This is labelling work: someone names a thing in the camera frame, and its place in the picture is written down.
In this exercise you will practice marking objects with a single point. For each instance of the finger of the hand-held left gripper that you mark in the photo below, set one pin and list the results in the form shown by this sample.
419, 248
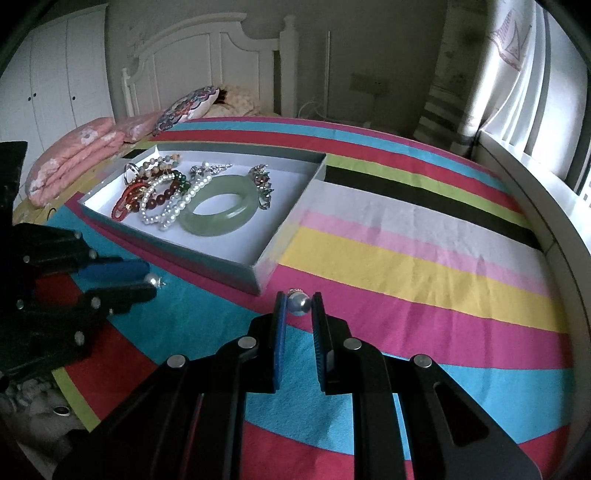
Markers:
115, 270
124, 297

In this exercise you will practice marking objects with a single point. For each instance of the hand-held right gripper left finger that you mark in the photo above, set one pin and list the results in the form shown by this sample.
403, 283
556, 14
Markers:
278, 341

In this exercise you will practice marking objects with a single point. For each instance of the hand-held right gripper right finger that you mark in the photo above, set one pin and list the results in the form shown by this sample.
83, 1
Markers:
318, 341

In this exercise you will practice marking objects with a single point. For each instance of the pearl earring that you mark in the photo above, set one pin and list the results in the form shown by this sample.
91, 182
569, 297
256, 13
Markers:
299, 304
151, 278

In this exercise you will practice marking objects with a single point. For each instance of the white pearl strand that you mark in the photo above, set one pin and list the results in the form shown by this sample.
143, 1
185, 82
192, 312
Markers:
171, 214

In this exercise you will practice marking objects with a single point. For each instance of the grey and white jewelry box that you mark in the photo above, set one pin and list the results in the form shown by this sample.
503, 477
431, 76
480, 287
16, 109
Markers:
231, 251

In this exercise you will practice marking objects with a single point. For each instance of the silver rhinestone brooch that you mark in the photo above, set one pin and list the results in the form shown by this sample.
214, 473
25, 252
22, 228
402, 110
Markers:
203, 170

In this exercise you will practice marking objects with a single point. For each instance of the enamel flower brooch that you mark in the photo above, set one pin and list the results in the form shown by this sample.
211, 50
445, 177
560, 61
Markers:
261, 180

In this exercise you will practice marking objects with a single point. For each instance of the yellow printed sheet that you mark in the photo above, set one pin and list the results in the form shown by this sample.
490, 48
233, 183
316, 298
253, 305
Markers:
37, 212

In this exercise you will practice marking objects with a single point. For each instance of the green jade bangle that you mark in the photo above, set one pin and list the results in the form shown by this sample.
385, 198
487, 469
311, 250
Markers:
203, 226

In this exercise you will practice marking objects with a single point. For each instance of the striped colourful bedsheet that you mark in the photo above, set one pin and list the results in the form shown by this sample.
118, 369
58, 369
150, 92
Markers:
415, 277

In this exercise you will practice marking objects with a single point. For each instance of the pink folded quilt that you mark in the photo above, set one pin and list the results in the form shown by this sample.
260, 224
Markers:
69, 152

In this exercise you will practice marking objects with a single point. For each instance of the patterned round pillow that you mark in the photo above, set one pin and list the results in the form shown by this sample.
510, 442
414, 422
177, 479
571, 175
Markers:
189, 106

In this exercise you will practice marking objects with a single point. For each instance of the white wardrobe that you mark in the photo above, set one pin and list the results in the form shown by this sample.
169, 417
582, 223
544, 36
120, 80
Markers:
51, 78

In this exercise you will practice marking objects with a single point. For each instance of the beige floral pillow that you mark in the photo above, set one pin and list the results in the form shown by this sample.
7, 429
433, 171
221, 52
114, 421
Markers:
240, 101

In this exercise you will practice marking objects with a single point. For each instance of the white headboard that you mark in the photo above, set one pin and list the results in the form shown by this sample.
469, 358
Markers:
194, 60

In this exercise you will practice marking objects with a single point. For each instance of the printed light curtain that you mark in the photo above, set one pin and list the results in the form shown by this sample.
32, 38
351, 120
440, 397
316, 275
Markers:
508, 69

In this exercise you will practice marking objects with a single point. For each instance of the wall socket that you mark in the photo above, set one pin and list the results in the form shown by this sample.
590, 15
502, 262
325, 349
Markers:
369, 84

